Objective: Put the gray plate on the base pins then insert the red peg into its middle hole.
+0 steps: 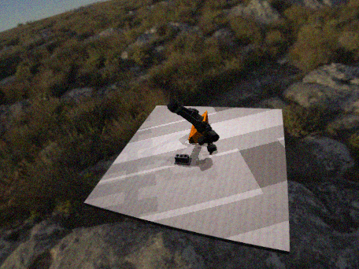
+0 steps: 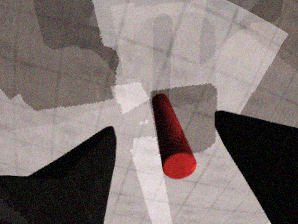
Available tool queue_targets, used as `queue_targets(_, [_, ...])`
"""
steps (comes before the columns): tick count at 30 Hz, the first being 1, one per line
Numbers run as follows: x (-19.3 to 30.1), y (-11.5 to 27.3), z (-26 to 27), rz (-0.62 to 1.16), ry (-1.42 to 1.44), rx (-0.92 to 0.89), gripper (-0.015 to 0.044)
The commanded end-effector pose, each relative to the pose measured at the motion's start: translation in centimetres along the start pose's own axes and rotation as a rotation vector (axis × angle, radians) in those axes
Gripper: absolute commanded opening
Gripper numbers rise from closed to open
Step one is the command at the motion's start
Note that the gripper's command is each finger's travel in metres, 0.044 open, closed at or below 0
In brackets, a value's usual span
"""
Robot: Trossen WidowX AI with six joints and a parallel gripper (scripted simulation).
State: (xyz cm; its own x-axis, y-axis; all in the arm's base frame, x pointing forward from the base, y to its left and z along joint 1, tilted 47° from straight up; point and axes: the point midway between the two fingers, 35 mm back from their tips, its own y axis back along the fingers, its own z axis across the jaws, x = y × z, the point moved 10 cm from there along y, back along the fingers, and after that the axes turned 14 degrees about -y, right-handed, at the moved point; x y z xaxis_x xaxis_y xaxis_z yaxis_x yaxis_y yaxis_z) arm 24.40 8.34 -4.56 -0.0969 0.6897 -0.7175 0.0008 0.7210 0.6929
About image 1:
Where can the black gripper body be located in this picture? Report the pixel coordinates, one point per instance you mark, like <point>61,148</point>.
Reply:
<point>212,146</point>

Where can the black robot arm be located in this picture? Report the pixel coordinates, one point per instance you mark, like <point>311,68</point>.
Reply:
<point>196,119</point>

